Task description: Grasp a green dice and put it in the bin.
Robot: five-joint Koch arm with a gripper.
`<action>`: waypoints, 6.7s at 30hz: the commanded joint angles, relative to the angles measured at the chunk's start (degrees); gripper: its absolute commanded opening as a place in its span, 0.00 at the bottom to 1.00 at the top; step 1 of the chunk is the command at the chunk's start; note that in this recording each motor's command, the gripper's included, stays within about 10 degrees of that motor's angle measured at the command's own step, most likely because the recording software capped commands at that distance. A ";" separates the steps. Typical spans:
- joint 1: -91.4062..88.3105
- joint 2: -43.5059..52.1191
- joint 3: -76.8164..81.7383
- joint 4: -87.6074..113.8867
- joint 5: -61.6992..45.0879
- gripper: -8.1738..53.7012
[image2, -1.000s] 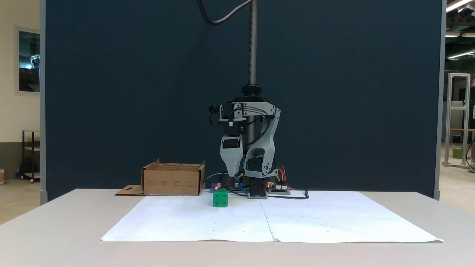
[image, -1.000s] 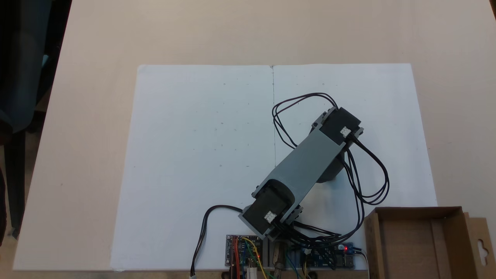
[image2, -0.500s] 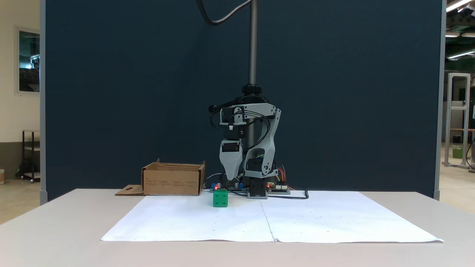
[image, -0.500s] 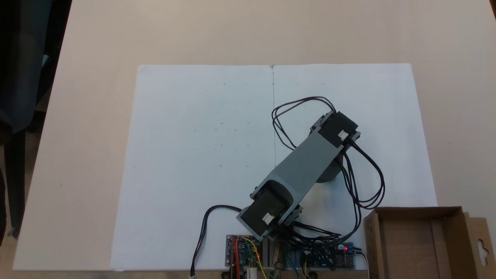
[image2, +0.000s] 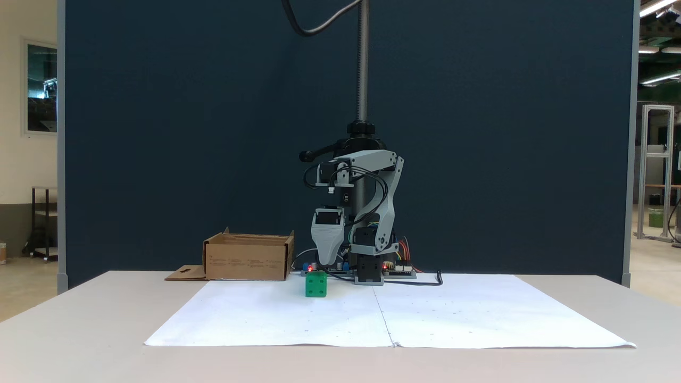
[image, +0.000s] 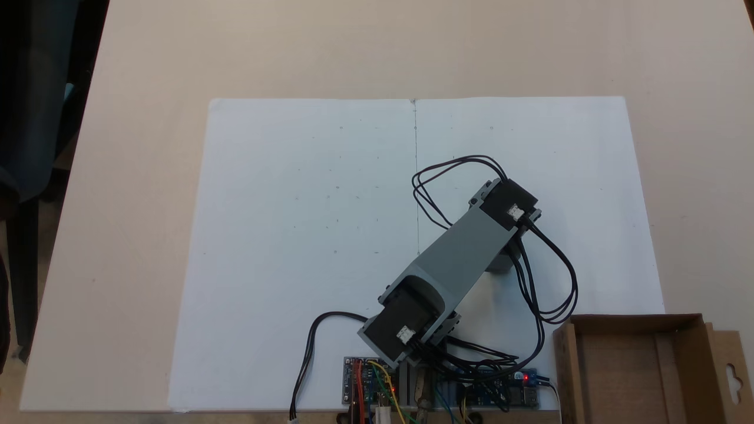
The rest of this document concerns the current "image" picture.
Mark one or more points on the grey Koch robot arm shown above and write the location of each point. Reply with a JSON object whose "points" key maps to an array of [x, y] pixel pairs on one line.
{"points": [[459, 253]]}

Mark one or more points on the blue circuit board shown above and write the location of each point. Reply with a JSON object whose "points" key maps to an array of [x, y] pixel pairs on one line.
{"points": [[518, 398]]}

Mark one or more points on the brown cardboard box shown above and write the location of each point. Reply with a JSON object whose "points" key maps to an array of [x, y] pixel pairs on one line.
{"points": [[624, 377]]}

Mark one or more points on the white usb plug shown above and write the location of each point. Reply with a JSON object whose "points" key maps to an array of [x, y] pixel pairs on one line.
{"points": [[384, 416]]}

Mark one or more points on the white paper sheet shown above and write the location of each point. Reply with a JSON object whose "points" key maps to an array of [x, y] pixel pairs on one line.
{"points": [[283, 235]]}

